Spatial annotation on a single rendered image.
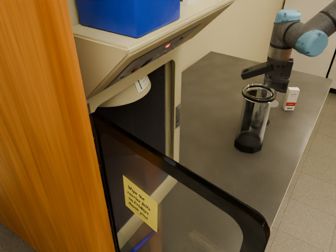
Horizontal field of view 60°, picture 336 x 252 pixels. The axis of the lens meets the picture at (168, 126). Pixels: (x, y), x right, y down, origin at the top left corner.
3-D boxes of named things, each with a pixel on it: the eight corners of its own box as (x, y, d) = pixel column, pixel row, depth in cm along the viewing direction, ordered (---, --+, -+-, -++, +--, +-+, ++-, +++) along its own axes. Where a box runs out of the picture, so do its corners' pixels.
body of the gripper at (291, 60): (285, 95, 103) (294, 63, 96) (260, 91, 105) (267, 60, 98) (285, 85, 109) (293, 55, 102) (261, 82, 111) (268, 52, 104)
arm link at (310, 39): (337, 18, 79) (310, 7, 87) (302, 45, 81) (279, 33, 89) (343, 38, 84) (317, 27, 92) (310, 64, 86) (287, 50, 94)
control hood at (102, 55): (72, 97, 44) (57, 30, 38) (183, 35, 65) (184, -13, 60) (132, 121, 38) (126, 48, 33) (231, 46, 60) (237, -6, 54)
